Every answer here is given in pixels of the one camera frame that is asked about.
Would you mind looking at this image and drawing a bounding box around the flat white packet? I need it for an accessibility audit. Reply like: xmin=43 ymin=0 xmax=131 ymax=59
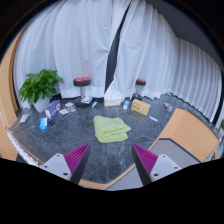
xmin=19 ymin=113 xmax=31 ymax=124

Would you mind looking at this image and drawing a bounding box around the yellow box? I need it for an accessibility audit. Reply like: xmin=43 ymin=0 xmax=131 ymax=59
xmin=130 ymin=98 xmax=151 ymax=117

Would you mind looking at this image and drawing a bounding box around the blue and white packet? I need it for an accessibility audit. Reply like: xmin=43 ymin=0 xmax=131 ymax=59
xmin=38 ymin=117 xmax=50 ymax=132

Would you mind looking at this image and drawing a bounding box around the purple box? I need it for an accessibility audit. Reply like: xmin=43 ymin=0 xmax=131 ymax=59
xmin=44 ymin=99 xmax=62 ymax=120

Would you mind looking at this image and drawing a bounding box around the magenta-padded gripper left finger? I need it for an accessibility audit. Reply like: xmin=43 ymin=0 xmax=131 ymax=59
xmin=39 ymin=143 xmax=92 ymax=185

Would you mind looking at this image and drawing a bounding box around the white curtain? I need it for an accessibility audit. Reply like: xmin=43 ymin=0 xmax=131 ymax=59
xmin=13 ymin=0 xmax=124 ymax=109
xmin=104 ymin=0 xmax=223 ymax=123

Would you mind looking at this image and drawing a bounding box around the flat white and blue box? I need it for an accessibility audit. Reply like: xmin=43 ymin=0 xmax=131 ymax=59
xmin=80 ymin=96 xmax=94 ymax=105

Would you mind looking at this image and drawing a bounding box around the green potted plant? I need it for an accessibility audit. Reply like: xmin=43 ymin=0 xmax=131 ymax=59
xmin=18 ymin=68 xmax=64 ymax=114

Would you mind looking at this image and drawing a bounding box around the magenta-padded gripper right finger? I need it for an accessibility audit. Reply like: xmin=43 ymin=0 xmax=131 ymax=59
xmin=131 ymin=143 xmax=184 ymax=186

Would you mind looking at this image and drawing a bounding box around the light green towel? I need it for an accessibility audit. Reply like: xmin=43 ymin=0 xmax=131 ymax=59
xmin=92 ymin=115 xmax=132 ymax=144

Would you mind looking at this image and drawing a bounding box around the white and orange tissue box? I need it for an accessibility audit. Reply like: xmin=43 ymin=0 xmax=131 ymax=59
xmin=103 ymin=95 xmax=124 ymax=108

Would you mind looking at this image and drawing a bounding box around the small blue and white box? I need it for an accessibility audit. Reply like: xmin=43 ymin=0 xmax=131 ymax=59
xmin=122 ymin=99 xmax=131 ymax=111

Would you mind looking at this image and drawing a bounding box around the black stool with red seat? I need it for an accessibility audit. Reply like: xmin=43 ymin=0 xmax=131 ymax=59
xmin=132 ymin=77 xmax=147 ymax=100
xmin=72 ymin=76 xmax=94 ymax=109

